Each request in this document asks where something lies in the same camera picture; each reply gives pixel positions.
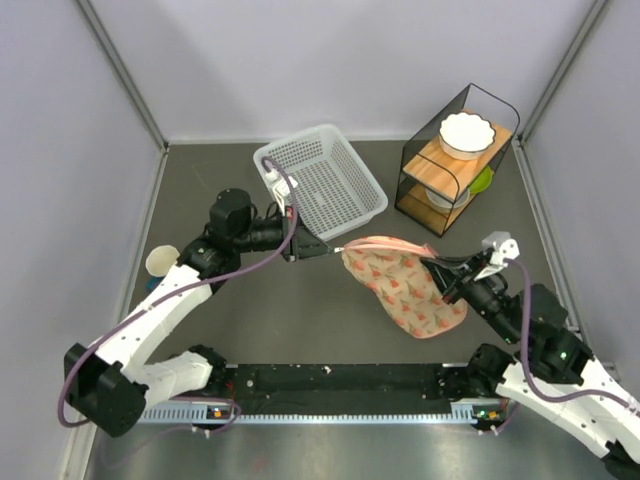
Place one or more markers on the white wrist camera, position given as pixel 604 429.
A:
pixel 499 248
pixel 279 189

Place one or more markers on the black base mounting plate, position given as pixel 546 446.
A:
pixel 345 389

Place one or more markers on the perforated metal cable tray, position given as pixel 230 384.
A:
pixel 464 412

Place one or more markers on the white plastic perforated basket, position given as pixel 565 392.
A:
pixel 336 192

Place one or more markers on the white scalloped bowl top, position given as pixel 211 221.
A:
pixel 466 136

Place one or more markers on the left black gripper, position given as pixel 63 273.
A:
pixel 303 244

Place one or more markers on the green plate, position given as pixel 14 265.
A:
pixel 482 182

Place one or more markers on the beige paper cup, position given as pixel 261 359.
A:
pixel 160 260

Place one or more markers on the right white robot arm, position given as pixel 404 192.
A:
pixel 552 372

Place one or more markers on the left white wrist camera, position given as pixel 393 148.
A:
pixel 279 189

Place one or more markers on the white bowl lower shelf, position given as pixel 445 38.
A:
pixel 441 202

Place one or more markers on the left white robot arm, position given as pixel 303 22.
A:
pixel 111 382

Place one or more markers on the blue object under cup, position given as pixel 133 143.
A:
pixel 153 283

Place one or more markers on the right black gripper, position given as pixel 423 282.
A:
pixel 452 277

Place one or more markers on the black wire wooden shelf rack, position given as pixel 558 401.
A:
pixel 425 165

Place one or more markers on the floral mesh laundry bag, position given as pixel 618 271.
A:
pixel 392 268

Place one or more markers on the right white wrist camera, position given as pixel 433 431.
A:
pixel 499 248

